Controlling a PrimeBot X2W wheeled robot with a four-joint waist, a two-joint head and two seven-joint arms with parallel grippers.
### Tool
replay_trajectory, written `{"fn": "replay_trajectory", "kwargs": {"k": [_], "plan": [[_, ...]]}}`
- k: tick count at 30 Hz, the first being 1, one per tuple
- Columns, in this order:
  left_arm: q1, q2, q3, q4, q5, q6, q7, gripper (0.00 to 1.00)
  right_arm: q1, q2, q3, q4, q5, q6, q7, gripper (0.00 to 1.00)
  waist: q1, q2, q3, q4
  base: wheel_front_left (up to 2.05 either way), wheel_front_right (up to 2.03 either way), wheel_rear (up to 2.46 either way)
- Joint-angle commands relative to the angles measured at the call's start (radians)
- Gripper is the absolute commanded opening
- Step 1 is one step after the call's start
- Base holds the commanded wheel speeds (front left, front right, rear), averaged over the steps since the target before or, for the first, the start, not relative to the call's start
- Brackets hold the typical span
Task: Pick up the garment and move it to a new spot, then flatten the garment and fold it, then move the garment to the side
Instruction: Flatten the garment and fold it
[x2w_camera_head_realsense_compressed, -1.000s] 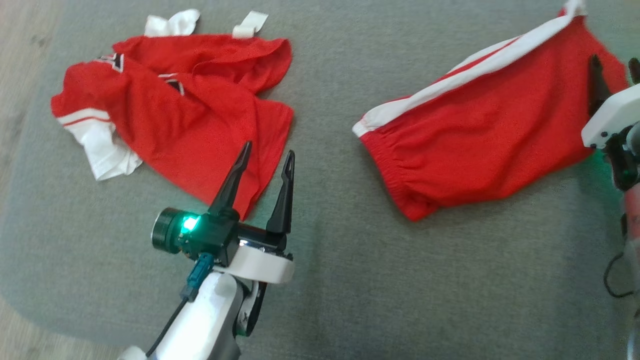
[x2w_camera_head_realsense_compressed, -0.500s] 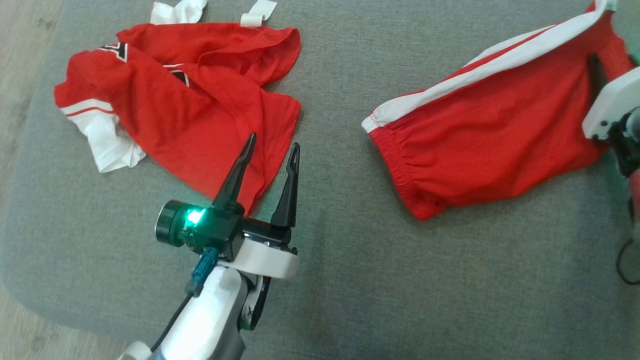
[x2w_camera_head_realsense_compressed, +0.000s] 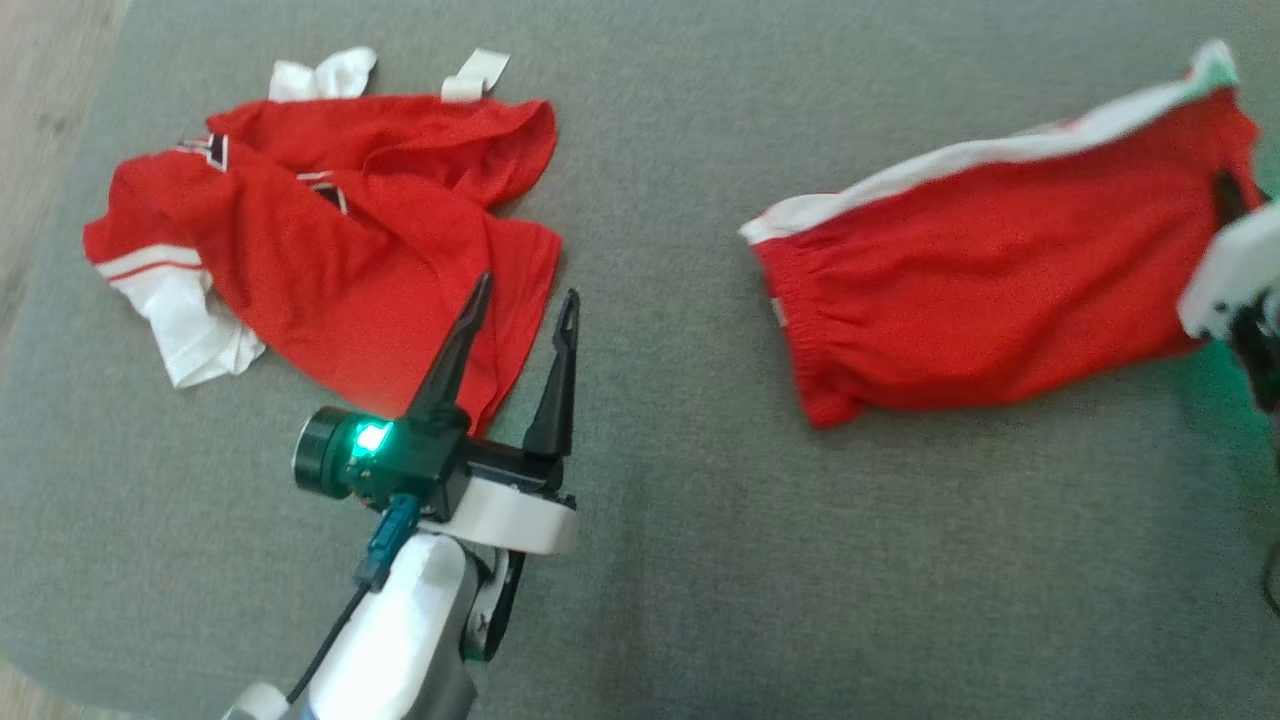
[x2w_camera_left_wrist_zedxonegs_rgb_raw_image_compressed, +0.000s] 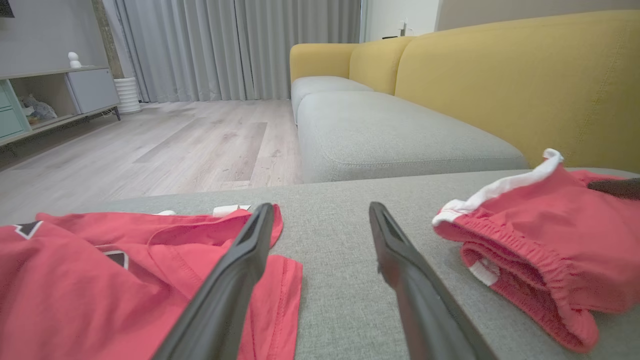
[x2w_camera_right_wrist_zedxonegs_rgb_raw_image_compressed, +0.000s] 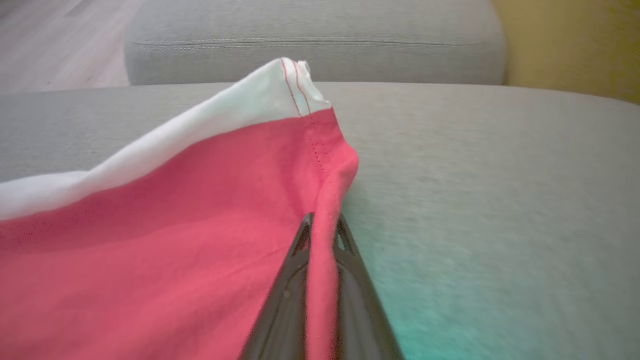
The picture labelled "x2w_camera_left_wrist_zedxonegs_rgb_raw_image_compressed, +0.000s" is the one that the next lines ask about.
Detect low grey wooden media cabinet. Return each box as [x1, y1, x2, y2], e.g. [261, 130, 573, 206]
[0, 65, 122, 147]

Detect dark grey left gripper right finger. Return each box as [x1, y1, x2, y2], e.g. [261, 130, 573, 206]
[369, 201, 498, 360]

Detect small grey sofa seat cushion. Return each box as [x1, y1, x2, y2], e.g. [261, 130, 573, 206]
[290, 76, 373, 123]

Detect narrow yellow sofa backrest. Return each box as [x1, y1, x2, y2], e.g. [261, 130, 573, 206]
[349, 36, 416, 96]

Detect white wall plug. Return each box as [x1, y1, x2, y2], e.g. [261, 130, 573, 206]
[382, 20, 409, 40]

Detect grey plush toy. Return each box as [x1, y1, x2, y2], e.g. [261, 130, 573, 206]
[20, 94, 57, 123]

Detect red jersey with white sleeves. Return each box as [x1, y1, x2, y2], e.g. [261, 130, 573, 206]
[0, 204, 304, 360]

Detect grey pleated curtain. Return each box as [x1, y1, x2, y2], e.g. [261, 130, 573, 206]
[102, 0, 362, 103]

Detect white ribbed floor vase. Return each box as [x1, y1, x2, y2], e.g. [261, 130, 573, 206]
[114, 77, 142, 115]

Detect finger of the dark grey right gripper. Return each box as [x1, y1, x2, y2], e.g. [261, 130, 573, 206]
[587, 177, 640, 201]

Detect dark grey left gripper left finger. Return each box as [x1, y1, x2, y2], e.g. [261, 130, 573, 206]
[152, 202, 276, 360]

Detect red shorts with white stripe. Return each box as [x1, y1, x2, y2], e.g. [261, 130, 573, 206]
[432, 148, 640, 354]

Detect medium grey sofa seat cushion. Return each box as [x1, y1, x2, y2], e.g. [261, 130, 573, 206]
[297, 91, 530, 184]

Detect yellow sofa end backrest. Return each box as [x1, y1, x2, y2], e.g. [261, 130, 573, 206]
[289, 43, 358, 83]

